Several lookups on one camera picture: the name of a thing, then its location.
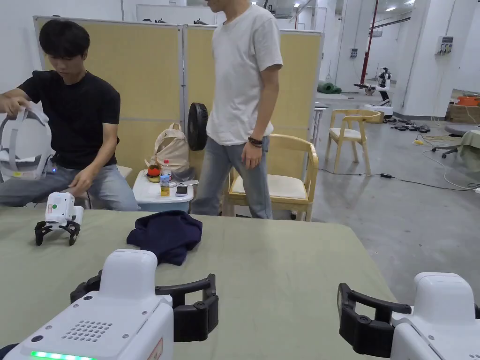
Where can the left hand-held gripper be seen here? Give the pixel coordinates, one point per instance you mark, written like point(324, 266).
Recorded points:
point(97, 330)

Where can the beige bag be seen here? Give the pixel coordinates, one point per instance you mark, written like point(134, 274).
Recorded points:
point(172, 150)

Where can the bed with pale green sheet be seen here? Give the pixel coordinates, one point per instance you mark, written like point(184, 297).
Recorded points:
point(285, 270)

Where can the white and blue storage box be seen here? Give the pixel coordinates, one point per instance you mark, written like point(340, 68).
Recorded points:
point(165, 200)

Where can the white humanoid robot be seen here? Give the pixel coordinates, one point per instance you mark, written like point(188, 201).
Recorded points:
point(384, 84)

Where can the carton with orange things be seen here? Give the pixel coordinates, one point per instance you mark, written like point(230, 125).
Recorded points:
point(463, 110)

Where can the black round fan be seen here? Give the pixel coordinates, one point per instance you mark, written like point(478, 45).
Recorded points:
point(197, 125)

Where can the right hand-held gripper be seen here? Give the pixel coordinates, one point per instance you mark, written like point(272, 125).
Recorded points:
point(442, 322)

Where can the dark blue shirt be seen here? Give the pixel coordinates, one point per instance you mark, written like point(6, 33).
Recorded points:
point(165, 236)

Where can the spare hand-held gripper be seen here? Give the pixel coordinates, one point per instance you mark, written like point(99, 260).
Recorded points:
point(60, 213)

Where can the green rolled mat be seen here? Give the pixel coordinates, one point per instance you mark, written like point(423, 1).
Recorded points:
point(329, 88)

